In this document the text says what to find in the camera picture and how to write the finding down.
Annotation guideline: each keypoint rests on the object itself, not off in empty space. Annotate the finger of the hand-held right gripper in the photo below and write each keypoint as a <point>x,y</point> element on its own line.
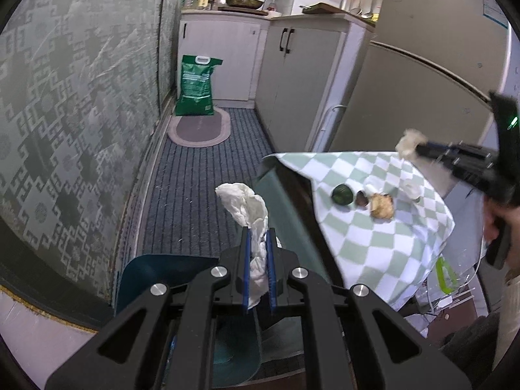
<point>455,165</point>
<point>463,151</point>

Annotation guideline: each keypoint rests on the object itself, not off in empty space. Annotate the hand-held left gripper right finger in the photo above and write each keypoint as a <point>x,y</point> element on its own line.
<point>271,270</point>

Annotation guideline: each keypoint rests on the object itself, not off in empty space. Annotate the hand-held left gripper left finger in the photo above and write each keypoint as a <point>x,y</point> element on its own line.
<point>245,270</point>

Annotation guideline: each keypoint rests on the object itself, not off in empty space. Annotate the small tissue piece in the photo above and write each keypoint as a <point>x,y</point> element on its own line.
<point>408,142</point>

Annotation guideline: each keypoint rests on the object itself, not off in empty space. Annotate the large white tissue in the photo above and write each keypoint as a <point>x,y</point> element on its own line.
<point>245,207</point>

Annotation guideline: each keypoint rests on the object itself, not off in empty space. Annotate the teal plastic trash bin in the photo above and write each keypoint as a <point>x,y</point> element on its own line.
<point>162,268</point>

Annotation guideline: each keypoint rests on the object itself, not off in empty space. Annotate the person's right hand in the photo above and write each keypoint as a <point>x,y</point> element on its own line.
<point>492,227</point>

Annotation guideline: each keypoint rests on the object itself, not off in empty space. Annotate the white tissue ball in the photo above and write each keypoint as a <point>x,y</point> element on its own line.
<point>412,190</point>

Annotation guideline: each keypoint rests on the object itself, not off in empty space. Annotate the grey green chair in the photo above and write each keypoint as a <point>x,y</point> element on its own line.
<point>284,211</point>

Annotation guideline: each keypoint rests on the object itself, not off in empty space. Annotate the grey striped carpet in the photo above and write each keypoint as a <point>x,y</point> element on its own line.
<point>191,211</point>

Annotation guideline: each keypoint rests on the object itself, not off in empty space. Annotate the brown bread piece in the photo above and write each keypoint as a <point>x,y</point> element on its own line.
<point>382,206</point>

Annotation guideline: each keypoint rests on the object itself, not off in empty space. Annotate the green white checkered tablecloth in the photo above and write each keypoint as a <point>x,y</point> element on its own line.
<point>365,248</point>

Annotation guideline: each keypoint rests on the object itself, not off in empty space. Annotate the brown nut shell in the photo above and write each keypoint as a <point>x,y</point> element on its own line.
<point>362,200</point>

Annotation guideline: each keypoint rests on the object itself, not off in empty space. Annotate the round green fruit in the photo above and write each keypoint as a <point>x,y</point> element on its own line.
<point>342,195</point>

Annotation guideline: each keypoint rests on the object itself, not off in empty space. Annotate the beige two-door fridge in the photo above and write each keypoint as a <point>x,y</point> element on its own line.
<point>426,32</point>

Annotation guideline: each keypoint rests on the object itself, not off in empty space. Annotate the oval grey pink rug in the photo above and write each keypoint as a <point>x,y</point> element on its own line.
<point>199,130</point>

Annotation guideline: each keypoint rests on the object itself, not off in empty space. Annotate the person's dark grey clothing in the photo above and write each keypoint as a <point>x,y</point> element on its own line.
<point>475,341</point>

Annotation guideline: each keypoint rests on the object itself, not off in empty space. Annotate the hanging metal ladles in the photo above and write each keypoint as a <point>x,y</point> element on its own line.
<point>361,6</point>

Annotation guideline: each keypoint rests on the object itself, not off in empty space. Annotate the green rice bag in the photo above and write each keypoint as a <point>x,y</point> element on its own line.
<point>197,85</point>

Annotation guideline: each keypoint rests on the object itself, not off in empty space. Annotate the wooden cutting board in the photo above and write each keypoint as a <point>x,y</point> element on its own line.
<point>323,8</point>

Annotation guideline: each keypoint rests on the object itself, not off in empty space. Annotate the plain white cabinet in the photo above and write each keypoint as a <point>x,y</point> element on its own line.
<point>219,48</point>

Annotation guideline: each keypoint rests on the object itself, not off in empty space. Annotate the small red label bottle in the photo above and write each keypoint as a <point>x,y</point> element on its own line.
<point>273,6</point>

